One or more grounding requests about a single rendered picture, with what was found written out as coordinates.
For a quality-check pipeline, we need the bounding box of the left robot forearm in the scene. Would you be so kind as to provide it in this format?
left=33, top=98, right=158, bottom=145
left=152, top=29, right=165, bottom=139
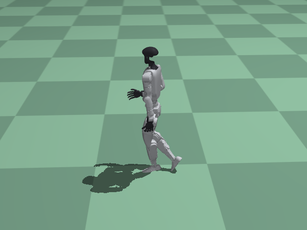
left=144, top=96, right=154, bottom=122

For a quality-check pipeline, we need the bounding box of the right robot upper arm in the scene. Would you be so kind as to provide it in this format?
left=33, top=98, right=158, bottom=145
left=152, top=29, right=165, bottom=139
left=158, top=65, right=165, bottom=91

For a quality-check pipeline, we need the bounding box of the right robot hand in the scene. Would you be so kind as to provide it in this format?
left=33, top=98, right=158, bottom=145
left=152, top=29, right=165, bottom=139
left=127, top=89, right=144, bottom=100

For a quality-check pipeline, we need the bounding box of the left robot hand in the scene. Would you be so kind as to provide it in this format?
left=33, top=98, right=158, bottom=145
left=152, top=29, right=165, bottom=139
left=142, top=117, right=154, bottom=132

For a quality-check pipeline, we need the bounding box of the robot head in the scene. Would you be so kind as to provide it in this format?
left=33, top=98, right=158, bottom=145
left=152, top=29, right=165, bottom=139
left=142, top=47, right=159, bottom=70

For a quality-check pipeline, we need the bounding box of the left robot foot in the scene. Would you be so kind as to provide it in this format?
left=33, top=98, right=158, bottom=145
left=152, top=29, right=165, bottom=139
left=142, top=164, right=161, bottom=173

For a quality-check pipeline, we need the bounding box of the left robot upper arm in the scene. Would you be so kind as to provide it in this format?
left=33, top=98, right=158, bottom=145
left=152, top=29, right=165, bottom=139
left=142, top=72, right=152, bottom=101

